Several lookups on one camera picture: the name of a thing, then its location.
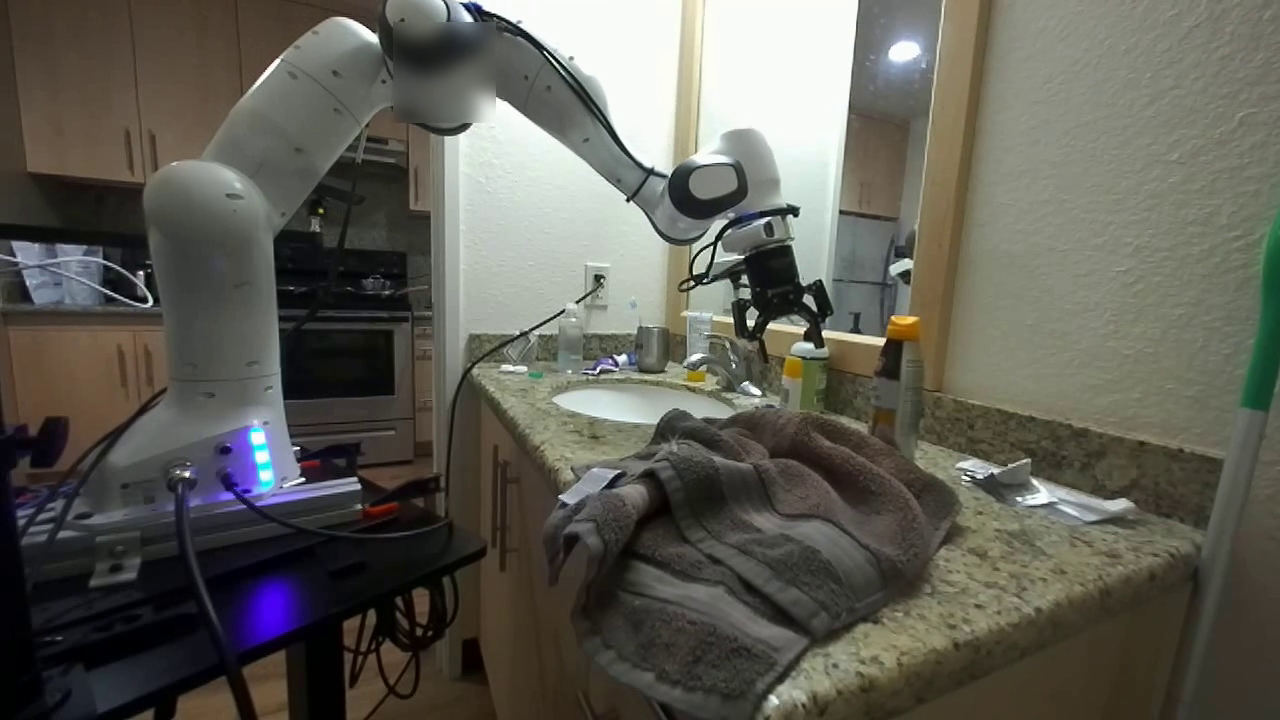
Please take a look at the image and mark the light wood vanity cabinet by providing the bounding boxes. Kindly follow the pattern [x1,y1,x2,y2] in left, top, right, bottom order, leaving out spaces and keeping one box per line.
[464,388,1195,720]

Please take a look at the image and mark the chrome sink faucet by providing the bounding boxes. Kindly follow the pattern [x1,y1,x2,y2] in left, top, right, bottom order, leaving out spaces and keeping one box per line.
[681,328,779,403]

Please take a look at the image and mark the white wall outlet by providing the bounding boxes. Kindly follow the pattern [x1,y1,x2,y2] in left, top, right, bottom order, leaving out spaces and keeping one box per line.
[579,258,618,318]

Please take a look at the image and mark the crumpled clear plastic wrapper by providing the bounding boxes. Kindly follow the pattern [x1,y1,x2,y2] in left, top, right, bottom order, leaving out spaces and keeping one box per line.
[947,451,1139,529]

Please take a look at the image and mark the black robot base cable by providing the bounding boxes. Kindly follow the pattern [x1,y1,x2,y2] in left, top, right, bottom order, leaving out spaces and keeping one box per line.
[165,466,261,720]

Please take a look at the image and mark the wooden kitchen base cabinet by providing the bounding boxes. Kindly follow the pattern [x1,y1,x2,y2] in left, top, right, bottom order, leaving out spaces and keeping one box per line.
[0,308,173,472]

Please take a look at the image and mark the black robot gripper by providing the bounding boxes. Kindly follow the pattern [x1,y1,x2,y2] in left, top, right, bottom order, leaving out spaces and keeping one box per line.
[723,246,839,358]

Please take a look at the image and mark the orange clamp handle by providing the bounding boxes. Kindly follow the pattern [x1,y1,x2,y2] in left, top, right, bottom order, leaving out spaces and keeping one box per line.
[352,492,429,529]

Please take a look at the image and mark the black kitchen oven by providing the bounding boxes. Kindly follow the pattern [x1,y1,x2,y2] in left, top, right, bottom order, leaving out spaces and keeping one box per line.
[268,227,441,472]

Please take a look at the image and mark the wooden kitchen wall cabinets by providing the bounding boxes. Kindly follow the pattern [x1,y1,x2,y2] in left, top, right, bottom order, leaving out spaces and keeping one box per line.
[3,0,444,217]

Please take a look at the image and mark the grey toothbrush cup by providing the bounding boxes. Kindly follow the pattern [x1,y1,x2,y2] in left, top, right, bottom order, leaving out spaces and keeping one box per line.
[630,319,674,375]

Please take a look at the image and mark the black power cable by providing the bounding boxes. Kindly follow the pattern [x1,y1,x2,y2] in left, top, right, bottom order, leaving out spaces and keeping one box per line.
[437,275,608,541]

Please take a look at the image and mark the hanging black cable bundle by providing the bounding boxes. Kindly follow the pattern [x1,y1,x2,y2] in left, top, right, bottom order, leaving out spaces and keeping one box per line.
[340,569,464,708]

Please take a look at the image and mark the white clutter on kitchen counter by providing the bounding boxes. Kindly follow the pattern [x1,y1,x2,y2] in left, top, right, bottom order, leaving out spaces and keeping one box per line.
[0,235,162,318]

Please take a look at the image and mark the white oval sink basin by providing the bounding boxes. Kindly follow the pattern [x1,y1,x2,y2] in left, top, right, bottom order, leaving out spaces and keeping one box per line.
[550,375,743,431]

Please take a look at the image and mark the spray bottle with orange cap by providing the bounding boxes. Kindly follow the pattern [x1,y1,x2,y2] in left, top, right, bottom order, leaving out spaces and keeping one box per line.
[863,308,930,451]

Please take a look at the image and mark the grey bath towel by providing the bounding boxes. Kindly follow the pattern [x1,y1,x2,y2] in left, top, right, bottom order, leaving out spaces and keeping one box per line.
[542,403,964,720]

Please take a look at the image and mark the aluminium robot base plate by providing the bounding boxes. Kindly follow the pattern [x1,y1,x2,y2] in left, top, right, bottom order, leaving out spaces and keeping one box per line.
[16,472,370,585]

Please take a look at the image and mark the wood framed wall mirror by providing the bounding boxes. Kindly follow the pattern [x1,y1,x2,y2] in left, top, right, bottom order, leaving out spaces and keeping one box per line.
[666,0,994,386]

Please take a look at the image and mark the black robot cart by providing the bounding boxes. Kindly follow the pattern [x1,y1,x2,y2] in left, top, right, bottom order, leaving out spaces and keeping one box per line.
[0,500,492,720]

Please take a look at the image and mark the clear bottle with white cap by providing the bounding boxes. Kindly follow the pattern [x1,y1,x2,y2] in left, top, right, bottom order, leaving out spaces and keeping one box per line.
[554,297,594,375]

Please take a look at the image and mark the green and white mop handle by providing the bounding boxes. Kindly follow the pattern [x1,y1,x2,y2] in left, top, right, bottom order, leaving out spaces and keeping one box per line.
[1167,209,1280,720]

